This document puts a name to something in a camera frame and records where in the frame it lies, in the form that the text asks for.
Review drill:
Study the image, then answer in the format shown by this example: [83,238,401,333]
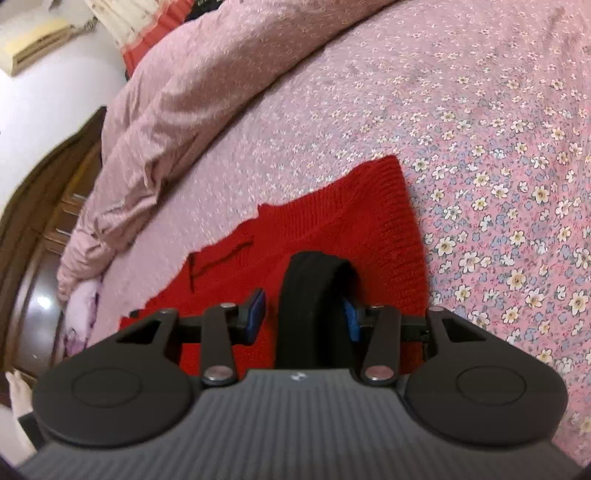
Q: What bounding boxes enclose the cream air conditioner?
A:
[0,17,70,77]

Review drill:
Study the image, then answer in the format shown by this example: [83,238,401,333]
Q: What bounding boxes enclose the pink floral duvet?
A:
[56,0,402,303]

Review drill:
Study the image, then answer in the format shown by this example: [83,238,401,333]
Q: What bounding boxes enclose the red knit cardigan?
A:
[119,154,428,377]

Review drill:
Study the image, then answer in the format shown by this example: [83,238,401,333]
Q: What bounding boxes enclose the person's left hand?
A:
[4,369,38,467]

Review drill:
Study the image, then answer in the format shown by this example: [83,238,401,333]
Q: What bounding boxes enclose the pink floral bed sheet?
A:
[85,0,591,467]

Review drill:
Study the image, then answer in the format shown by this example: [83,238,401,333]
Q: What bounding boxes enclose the purple patterned pillow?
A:
[62,277,105,356]

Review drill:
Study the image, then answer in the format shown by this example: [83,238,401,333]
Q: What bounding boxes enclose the dark wooden headboard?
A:
[0,106,108,384]

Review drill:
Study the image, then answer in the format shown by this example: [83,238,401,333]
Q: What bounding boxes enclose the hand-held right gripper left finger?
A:
[115,288,267,386]

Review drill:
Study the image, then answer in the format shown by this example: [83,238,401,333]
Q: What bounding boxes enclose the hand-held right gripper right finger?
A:
[342,298,485,387]

